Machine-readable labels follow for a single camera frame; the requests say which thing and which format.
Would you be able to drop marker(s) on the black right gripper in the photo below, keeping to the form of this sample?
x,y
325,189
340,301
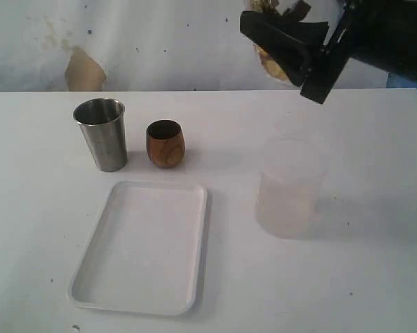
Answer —
x,y
294,46

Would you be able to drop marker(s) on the clear plastic shaker body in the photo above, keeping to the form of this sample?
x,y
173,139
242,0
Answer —
x,y
267,62

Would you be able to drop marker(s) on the brown wooden cup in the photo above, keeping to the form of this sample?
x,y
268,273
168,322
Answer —
x,y
165,144

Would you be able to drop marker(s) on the stainless steel cup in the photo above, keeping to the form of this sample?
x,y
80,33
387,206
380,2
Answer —
x,y
101,122

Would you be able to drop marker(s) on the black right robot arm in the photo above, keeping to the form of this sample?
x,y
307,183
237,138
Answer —
x,y
382,34

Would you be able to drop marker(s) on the translucent white plastic cup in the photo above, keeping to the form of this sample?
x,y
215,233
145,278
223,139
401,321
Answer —
x,y
291,173

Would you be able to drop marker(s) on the white rectangular plastic tray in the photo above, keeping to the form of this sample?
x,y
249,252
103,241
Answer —
x,y
144,254

